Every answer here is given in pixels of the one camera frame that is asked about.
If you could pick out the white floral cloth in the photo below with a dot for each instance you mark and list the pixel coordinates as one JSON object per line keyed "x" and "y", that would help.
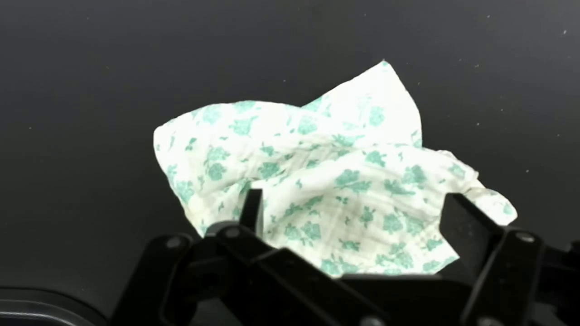
{"x": 338, "y": 174}

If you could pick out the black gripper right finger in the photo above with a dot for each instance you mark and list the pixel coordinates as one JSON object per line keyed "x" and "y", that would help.
{"x": 514, "y": 271}

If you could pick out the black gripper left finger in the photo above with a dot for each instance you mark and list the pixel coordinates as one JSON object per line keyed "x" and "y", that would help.
{"x": 242, "y": 277}

